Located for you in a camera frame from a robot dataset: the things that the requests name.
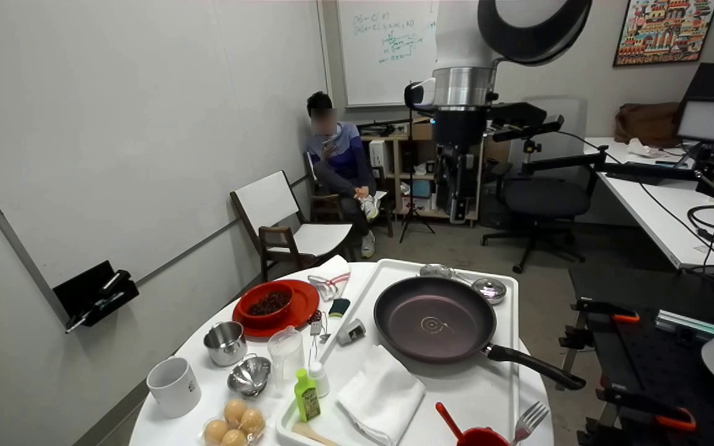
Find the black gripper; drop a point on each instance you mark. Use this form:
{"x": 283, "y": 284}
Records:
{"x": 460, "y": 139}

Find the white towel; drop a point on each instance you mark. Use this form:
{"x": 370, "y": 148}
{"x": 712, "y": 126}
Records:
{"x": 382, "y": 401}

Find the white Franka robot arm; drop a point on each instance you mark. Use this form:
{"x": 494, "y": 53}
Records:
{"x": 532, "y": 56}

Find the black tripod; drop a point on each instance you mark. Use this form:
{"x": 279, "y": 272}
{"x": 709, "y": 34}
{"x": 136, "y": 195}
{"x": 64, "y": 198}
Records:
{"x": 411, "y": 165}

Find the wooden storage shelf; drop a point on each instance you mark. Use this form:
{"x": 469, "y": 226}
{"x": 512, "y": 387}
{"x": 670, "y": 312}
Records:
{"x": 408, "y": 152}

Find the black office chair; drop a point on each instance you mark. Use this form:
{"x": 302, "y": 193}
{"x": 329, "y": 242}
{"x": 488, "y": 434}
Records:
{"x": 543, "y": 200}

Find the steel pot lid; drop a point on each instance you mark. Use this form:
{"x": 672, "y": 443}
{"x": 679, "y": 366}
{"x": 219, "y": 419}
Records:
{"x": 489, "y": 288}

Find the seated person in blue sweater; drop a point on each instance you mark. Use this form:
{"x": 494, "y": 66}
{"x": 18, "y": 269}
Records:
{"x": 341, "y": 157}

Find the white red striped cloth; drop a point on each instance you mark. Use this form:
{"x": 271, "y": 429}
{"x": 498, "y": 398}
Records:
{"x": 330, "y": 276}

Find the dark green sponge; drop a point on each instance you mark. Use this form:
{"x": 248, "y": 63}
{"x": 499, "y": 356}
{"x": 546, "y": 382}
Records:
{"x": 339, "y": 309}

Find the small black grey gadget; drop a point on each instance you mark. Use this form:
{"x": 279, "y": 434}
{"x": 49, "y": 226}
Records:
{"x": 350, "y": 333}

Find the white wooden folding chair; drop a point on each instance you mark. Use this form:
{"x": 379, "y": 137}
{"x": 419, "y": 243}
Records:
{"x": 269, "y": 200}

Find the brown cardboard box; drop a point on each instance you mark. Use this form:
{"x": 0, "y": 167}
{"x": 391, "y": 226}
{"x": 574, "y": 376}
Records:
{"x": 646, "y": 126}

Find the red bowl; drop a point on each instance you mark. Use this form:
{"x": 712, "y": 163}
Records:
{"x": 243, "y": 318}
{"x": 303, "y": 312}

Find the clear plastic syringe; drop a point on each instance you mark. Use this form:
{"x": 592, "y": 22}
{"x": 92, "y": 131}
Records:
{"x": 318, "y": 330}

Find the black orange bar clamp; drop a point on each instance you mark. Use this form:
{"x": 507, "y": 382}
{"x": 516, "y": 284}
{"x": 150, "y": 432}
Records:
{"x": 621, "y": 315}
{"x": 664, "y": 419}

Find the white desk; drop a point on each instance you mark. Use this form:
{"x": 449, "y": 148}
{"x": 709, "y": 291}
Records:
{"x": 664, "y": 214}

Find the dark brown beans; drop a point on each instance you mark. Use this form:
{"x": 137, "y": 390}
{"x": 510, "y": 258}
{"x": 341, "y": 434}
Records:
{"x": 271, "y": 303}

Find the silver fork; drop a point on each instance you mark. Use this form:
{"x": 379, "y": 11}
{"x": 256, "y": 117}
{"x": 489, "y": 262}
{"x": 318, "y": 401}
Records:
{"x": 532, "y": 418}

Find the clear plastic cup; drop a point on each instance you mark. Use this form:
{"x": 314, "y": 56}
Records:
{"x": 287, "y": 356}

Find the red measuring cup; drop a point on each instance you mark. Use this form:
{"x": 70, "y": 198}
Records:
{"x": 481, "y": 437}

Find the black perforated mounting table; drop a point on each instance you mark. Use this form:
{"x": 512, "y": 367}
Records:
{"x": 655, "y": 364}

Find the white teal flat tool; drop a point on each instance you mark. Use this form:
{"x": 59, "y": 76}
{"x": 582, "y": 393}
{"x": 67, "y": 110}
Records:
{"x": 688, "y": 323}

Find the green squeeze bottle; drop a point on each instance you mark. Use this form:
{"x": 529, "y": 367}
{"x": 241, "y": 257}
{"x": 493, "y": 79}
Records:
{"x": 305, "y": 401}

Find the shallow steel bowl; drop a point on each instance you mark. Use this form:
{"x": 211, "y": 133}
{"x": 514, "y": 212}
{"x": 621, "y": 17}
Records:
{"x": 248, "y": 377}

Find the tall steel cup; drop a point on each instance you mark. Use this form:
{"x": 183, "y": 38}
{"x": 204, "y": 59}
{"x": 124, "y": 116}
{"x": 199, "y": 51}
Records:
{"x": 224, "y": 349}

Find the wooden utensil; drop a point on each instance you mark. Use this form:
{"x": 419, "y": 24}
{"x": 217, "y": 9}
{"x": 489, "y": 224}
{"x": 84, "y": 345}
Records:
{"x": 312, "y": 434}

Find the round bread roll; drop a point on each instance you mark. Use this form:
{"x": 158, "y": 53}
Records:
{"x": 217, "y": 429}
{"x": 251, "y": 422}
{"x": 236, "y": 413}
{"x": 235, "y": 439}

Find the white mug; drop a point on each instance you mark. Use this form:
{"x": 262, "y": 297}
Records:
{"x": 174, "y": 387}

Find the black marker tray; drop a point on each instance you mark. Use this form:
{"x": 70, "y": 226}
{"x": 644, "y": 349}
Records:
{"x": 86, "y": 288}

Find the wall whiteboard with writing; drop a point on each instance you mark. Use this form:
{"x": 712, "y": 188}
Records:
{"x": 386, "y": 51}

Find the colourful wall poster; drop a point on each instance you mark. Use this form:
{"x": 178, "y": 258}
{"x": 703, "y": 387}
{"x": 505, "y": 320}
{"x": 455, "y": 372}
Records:
{"x": 664, "y": 34}

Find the large blank wall whiteboard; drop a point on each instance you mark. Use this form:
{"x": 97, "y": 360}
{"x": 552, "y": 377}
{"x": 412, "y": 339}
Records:
{"x": 124, "y": 126}

